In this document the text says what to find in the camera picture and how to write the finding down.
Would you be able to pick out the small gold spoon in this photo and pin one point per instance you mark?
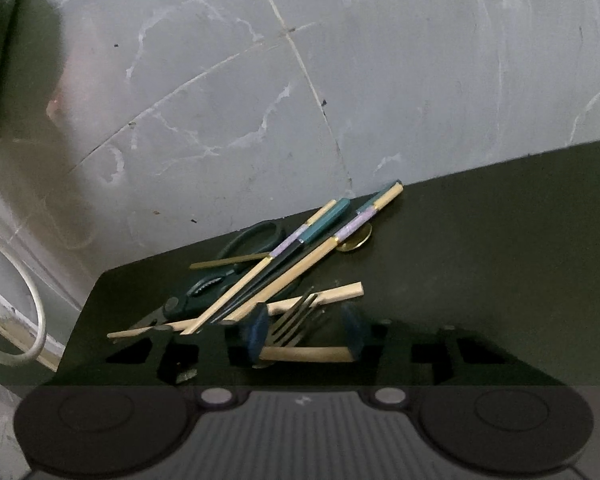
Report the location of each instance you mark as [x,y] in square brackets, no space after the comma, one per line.
[230,260]

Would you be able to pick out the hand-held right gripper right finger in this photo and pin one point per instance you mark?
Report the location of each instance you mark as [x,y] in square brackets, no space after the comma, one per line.
[352,330]

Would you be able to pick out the dark green scissors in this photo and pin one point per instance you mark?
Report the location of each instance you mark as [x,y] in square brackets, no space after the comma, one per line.
[200,285]

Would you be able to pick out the silver fork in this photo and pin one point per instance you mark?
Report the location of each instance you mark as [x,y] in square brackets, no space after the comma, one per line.
[290,325]

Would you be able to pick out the teal and black chopstick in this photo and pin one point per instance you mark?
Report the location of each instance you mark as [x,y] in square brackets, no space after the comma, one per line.
[325,220]

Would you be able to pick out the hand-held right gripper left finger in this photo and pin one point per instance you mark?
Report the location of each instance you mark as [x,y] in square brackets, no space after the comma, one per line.
[257,332]

